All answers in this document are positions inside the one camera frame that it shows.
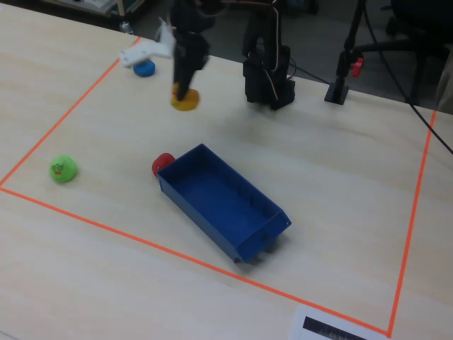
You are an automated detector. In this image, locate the white printed paper sheet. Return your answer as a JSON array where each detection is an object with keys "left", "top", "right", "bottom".
[{"left": 287, "top": 305, "right": 390, "bottom": 340}]

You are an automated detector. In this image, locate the green duck toy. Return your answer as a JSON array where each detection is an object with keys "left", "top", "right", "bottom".
[{"left": 48, "top": 154, "right": 79, "bottom": 184}]

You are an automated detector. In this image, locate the red duck toy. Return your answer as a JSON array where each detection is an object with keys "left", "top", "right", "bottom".
[{"left": 151, "top": 152, "right": 176, "bottom": 178}]

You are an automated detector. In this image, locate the yellow duck toy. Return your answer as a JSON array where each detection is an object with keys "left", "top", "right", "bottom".
[{"left": 170, "top": 81, "right": 201, "bottom": 113}]

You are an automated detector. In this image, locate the thin black cable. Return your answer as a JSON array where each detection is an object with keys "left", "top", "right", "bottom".
[{"left": 289, "top": 56, "right": 333, "bottom": 86}]

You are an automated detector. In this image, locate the orange tape strip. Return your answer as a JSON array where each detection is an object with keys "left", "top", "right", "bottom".
[
  {"left": 0, "top": 186, "right": 391, "bottom": 336},
  {"left": 0, "top": 35, "right": 142, "bottom": 188},
  {"left": 386, "top": 110, "right": 437, "bottom": 337}
]

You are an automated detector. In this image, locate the thick black cable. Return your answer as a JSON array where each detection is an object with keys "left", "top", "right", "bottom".
[{"left": 363, "top": 0, "right": 453, "bottom": 155}]

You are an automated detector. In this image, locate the blue duck toy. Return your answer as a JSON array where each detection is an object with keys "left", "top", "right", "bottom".
[{"left": 132, "top": 59, "right": 157, "bottom": 78}]

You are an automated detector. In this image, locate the red stand knob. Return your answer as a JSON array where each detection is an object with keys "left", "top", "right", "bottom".
[{"left": 351, "top": 56, "right": 365, "bottom": 79}]

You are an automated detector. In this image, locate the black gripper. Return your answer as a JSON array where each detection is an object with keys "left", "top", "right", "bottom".
[{"left": 171, "top": 30, "right": 212, "bottom": 102}]

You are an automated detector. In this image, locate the blue plastic box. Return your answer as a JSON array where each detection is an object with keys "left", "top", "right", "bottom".
[{"left": 156, "top": 143, "right": 292, "bottom": 265}]

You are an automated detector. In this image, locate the black camera stand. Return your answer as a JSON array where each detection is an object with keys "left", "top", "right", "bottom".
[{"left": 324, "top": 0, "right": 369, "bottom": 106}]

